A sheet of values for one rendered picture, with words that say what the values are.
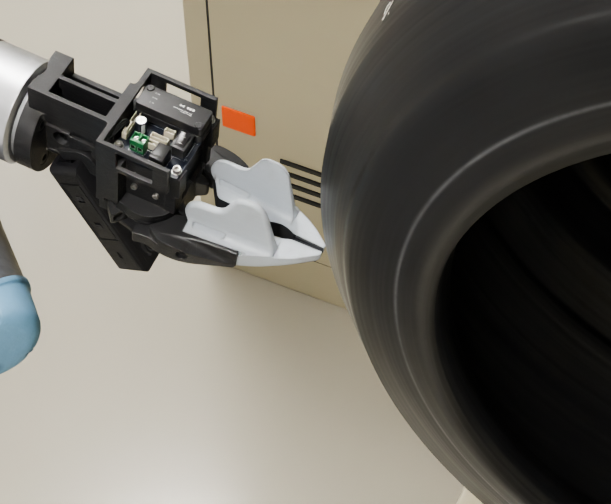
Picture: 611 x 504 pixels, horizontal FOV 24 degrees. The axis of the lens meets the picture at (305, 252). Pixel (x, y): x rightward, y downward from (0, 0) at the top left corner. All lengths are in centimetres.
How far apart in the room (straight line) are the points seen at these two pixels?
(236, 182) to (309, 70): 83
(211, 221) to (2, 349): 17
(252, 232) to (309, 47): 85
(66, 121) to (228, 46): 89
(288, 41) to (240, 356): 54
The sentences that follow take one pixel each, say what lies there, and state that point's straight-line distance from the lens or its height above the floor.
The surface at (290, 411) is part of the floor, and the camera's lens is 207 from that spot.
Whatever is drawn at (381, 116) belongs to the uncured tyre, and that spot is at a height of 128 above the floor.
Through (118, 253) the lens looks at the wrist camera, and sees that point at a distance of 105.
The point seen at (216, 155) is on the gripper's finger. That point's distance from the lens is 100.
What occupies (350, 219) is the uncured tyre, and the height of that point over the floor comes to 121.
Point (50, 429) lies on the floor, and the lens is 209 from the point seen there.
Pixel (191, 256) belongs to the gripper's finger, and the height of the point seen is 102.
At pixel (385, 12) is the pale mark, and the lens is 69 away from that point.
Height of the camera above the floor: 178
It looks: 53 degrees down
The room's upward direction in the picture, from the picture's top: straight up
